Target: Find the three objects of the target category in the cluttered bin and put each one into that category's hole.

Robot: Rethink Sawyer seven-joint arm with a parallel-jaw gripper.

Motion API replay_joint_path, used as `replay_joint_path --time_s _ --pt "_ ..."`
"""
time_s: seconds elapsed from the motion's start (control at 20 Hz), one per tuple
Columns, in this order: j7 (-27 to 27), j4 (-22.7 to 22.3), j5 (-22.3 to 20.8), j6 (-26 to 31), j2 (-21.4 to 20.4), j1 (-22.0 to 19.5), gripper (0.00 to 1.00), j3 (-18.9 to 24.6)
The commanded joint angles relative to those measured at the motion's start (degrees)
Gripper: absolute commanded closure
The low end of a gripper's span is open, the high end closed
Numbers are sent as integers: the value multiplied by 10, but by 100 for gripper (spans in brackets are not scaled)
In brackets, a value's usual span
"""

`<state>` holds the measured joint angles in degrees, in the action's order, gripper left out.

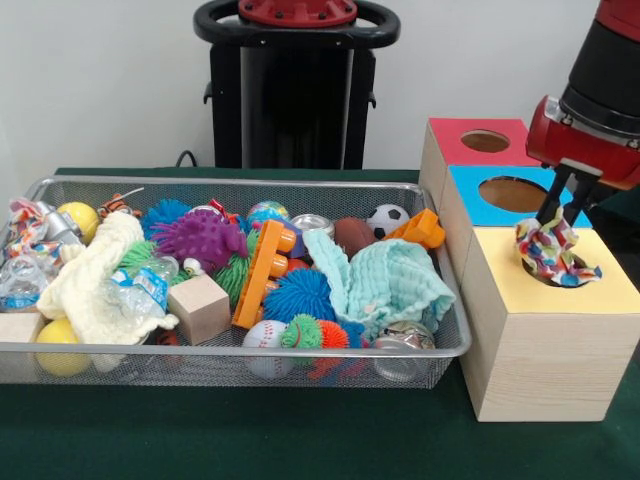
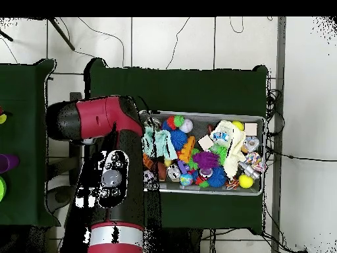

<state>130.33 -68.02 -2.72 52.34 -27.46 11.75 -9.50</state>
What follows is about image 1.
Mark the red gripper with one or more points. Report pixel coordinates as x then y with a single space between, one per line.
575 145

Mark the small colourful patterned cloth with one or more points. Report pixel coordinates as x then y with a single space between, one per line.
545 245

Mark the long orange toy block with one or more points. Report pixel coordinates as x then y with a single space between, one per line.
417 227

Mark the brown toy football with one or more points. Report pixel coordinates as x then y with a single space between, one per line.
352 232

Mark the wide orange studded block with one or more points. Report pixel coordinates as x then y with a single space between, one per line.
260 280

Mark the purple spiky rubber ball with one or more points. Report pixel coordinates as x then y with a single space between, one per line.
200 235

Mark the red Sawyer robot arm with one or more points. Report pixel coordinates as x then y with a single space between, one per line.
605 75

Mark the wooden box with three holes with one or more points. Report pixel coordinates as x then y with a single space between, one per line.
550 365

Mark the silver mesh bin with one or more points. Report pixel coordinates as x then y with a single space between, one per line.
250 350

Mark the dark green tablecloth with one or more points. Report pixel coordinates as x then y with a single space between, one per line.
625 215
250 440

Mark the black and white soccer ball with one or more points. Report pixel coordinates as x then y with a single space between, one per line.
387 216

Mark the mint green cloth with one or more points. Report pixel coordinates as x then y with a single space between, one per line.
390 280

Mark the blue globe ball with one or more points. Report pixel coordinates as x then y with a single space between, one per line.
267 210

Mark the blue spiky rubber ball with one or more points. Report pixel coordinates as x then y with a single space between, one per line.
162 212

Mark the yellow ball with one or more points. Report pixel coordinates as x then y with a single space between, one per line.
57 332
80 217

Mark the cream yellow cloth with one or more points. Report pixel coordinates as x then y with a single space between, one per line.
85 285

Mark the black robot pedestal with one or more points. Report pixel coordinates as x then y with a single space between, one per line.
295 100

